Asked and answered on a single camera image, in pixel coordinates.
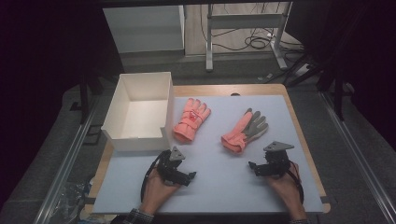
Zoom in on pink winter glove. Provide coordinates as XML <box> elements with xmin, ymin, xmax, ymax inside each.
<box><xmin>173</xmin><ymin>97</ymin><xmax>212</xmax><ymax>144</ymax></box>
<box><xmin>220</xmin><ymin>107</ymin><xmax>269</xmax><ymax>154</ymax></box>

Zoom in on white box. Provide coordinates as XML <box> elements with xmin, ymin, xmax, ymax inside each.
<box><xmin>101</xmin><ymin>72</ymin><xmax>176</xmax><ymax>152</ymax></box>

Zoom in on person's right hand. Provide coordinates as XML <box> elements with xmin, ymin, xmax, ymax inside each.
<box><xmin>266</xmin><ymin>161</ymin><xmax>307</xmax><ymax>220</ymax></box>

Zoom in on black metal stand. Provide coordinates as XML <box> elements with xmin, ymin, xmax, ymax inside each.
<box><xmin>317</xmin><ymin>73</ymin><xmax>347</xmax><ymax>121</ymax></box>
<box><xmin>69</xmin><ymin>74</ymin><xmax>105</xmax><ymax>125</ymax></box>

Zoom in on light blue table mat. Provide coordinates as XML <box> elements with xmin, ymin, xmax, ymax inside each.
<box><xmin>92</xmin><ymin>94</ymin><xmax>325</xmax><ymax>216</ymax></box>

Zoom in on black floor cables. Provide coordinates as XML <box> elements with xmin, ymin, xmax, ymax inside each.
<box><xmin>213</xmin><ymin>27</ymin><xmax>304</xmax><ymax>53</ymax></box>

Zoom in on clear plastic bag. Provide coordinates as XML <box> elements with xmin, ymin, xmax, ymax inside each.
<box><xmin>55</xmin><ymin>181</ymin><xmax>95</xmax><ymax>224</ymax></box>

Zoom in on white power strip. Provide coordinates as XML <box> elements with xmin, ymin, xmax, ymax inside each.
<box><xmin>294</xmin><ymin>63</ymin><xmax>311</xmax><ymax>77</ymax></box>

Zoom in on aluminium rail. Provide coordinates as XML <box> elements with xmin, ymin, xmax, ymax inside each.
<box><xmin>33</xmin><ymin>101</ymin><xmax>101</xmax><ymax>224</ymax></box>
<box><xmin>319</xmin><ymin>91</ymin><xmax>396</xmax><ymax>224</ymax></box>

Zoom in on person's left hand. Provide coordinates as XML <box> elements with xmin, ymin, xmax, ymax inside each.
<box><xmin>139</xmin><ymin>171</ymin><xmax>181</xmax><ymax>216</ymax></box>

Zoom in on white cabinet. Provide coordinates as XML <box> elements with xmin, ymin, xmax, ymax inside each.
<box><xmin>102</xmin><ymin>4</ymin><xmax>187</xmax><ymax>54</ymax></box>

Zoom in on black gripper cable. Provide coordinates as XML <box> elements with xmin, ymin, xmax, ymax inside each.
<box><xmin>140</xmin><ymin>152</ymin><xmax>166</xmax><ymax>203</ymax></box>
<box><xmin>288</xmin><ymin>161</ymin><xmax>305</xmax><ymax>204</ymax></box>

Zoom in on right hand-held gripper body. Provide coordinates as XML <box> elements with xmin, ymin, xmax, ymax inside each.
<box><xmin>263</xmin><ymin>141</ymin><xmax>295</xmax><ymax>179</ymax></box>

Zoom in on white metal desk frame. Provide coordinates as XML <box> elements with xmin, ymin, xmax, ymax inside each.
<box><xmin>205</xmin><ymin>1</ymin><xmax>294</xmax><ymax>73</ymax></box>

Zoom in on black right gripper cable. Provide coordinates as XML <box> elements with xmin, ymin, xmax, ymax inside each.
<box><xmin>288</xmin><ymin>161</ymin><xmax>305</xmax><ymax>204</ymax></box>

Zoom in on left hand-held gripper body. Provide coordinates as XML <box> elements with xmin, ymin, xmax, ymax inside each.
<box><xmin>154</xmin><ymin>146</ymin><xmax>190</xmax><ymax>187</ymax></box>

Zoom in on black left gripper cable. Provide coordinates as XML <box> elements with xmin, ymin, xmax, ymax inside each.
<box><xmin>140</xmin><ymin>152</ymin><xmax>166</xmax><ymax>203</ymax></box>

